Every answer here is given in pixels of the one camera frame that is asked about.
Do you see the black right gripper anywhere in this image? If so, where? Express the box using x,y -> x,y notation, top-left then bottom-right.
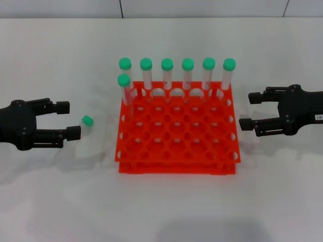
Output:
239,85 -> 323,137

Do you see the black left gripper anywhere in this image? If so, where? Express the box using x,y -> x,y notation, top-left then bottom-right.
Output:
0,98 -> 82,151

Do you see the green capped test tube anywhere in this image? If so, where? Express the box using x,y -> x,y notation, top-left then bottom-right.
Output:
161,58 -> 174,104
117,74 -> 135,116
140,57 -> 153,101
219,58 -> 237,101
202,57 -> 216,101
56,115 -> 94,162
182,58 -> 195,104
119,57 -> 136,101

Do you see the orange test tube rack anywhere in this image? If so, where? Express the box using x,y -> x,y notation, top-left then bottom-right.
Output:
114,80 -> 242,175

